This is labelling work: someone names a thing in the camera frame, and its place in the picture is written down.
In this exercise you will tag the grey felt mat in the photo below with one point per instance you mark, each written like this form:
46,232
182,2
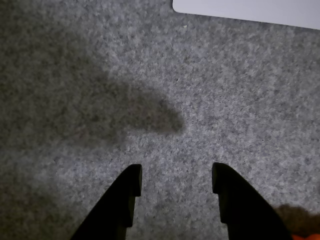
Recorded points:
175,75

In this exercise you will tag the orange shrimp sushi figurine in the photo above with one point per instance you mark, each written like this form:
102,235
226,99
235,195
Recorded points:
310,237

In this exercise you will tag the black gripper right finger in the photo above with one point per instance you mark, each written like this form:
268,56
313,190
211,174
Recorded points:
245,212

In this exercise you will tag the white rectangular card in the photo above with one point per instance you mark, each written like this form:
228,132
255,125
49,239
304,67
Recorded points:
250,10

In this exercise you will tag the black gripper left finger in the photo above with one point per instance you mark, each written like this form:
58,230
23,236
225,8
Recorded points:
112,212

